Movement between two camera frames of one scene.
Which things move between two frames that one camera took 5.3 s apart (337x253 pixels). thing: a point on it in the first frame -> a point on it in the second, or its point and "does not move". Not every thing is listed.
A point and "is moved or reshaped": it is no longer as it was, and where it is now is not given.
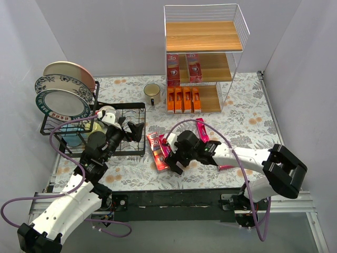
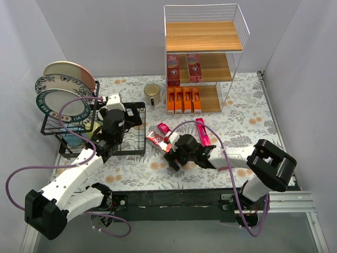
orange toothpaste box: (170, 99) does not move
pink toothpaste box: (166, 148) -> (164, 128)
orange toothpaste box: (178, 99) does not move
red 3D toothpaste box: (173, 74) does not move
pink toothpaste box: (202, 130) does not move
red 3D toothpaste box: (161, 162) is moved or reshaped
